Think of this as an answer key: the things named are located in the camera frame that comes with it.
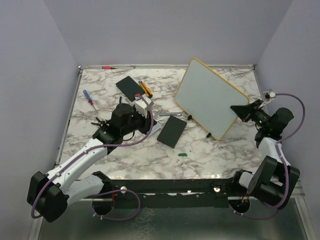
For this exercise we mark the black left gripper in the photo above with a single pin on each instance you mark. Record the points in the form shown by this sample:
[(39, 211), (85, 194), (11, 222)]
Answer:
[(146, 122)]

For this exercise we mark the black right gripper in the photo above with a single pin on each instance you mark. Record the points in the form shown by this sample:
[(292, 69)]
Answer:
[(246, 112)]

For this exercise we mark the yellow framed whiteboard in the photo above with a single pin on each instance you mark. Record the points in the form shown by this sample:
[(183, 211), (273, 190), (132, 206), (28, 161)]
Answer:
[(207, 97)]

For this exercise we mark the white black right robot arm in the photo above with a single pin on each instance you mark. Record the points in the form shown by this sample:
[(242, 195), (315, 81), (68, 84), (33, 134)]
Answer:
[(274, 180)]

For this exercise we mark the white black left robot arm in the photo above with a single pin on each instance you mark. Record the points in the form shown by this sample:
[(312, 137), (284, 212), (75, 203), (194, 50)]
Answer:
[(49, 194)]

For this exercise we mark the white grey rectangular eraser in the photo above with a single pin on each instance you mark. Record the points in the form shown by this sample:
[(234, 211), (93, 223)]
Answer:
[(155, 128)]

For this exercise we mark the silver open-end wrench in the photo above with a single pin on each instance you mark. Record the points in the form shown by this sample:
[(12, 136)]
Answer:
[(165, 114)]

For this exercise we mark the large dark grey foam block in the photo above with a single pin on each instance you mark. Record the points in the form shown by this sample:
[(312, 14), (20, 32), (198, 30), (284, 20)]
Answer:
[(172, 131)]

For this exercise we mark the yellow black utility knife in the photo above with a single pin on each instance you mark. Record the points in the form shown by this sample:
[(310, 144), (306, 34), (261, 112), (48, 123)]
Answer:
[(146, 89)]

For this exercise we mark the small dark grey foam block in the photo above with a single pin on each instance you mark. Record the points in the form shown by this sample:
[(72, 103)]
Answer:
[(129, 88)]

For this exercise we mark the blue red screwdriver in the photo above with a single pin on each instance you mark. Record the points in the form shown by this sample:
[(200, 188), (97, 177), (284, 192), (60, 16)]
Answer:
[(89, 99)]

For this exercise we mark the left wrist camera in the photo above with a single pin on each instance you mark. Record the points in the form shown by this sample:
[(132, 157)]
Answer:
[(141, 106)]

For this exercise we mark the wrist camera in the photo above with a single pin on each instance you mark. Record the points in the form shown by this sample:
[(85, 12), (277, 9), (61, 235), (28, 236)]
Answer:
[(269, 96), (141, 106)]

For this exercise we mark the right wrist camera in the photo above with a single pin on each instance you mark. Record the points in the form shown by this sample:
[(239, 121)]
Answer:
[(269, 96)]

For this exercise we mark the red marker on rail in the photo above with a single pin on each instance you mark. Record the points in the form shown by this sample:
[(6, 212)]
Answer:
[(108, 68)]

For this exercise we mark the black front mounting rail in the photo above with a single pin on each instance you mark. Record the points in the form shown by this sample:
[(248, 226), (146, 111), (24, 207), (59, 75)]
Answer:
[(169, 193)]

